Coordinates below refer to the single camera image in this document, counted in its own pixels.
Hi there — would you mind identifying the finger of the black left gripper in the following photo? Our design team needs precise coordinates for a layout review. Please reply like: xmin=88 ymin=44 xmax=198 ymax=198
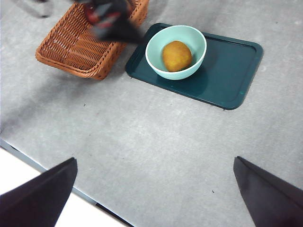
xmin=94 ymin=22 xmax=145 ymax=44

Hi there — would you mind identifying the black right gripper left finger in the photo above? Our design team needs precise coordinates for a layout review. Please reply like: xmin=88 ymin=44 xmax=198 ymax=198
xmin=0 ymin=157 xmax=78 ymax=227

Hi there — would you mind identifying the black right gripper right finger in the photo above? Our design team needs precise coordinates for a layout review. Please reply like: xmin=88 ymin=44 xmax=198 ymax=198
xmin=233 ymin=156 xmax=303 ymax=227

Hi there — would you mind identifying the teal ribbed bowl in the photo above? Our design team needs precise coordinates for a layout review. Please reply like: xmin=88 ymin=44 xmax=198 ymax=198
xmin=145 ymin=25 xmax=207 ymax=80

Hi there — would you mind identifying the brown kiwifruit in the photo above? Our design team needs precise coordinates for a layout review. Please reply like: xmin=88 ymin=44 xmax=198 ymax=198
xmin=162 ymin=40 xmax=193 ymax=72

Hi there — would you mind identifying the bright red apple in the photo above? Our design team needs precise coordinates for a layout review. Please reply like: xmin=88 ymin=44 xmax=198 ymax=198
xmin=86 ymin=7 xmax=121 ymax=28

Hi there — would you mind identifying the brown wicker basket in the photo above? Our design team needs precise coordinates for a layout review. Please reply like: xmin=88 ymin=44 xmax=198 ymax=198
xmin=35 ymin=0 xmax=150 ymax=80

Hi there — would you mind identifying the dark rectangular tray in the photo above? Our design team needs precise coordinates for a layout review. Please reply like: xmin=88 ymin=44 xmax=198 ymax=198
xmin=125 ymin=22 xmax=264 ymax=111

